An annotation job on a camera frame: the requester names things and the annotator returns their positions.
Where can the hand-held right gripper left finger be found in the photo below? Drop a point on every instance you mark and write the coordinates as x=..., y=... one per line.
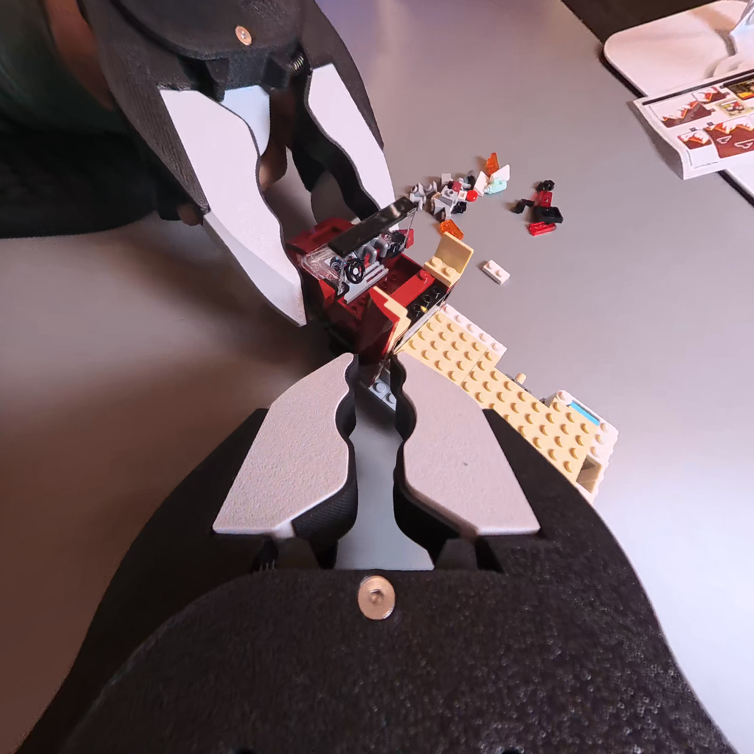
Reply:
x=288, y=459

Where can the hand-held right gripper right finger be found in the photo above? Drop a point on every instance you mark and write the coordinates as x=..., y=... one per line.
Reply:
x=465, y=465

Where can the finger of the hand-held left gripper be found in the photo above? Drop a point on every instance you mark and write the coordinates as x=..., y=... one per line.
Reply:
x=347, y=135
x=235, y=194

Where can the red and tan brick truck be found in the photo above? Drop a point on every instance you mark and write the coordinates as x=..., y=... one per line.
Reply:
x=353, y=294

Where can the printed sticker sheet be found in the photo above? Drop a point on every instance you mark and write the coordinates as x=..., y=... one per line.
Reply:
x=695, y=129

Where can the grey desk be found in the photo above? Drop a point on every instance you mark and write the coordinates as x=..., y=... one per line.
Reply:
x=589, y=324

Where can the white desk stand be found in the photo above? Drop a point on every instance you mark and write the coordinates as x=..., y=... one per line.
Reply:
x=660, y=47

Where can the person's left hand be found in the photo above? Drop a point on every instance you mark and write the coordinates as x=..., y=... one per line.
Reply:
x=277, y=168

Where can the pile of small loose bricks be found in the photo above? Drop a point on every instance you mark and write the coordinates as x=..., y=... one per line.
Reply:
x=453, y=194

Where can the orange transparent flat brick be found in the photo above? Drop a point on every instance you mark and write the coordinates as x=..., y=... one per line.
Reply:
x=451, y=230

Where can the orange transparent slope brick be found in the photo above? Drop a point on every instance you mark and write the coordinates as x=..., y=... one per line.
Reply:
x=493, y=164

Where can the green sweatshirt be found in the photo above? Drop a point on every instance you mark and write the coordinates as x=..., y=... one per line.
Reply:
x=29, y=53

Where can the black clip brick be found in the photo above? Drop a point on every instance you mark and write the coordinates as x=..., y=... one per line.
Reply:
x=521, y=206

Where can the small white plate brick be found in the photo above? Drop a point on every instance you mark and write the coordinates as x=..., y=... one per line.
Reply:
x=496, y=272

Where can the small red and black brick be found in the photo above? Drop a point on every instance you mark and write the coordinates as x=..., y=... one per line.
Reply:
x=545, y=193

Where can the red and black brick assembly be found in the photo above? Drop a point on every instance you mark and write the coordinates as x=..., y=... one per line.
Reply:
x=546, y=221

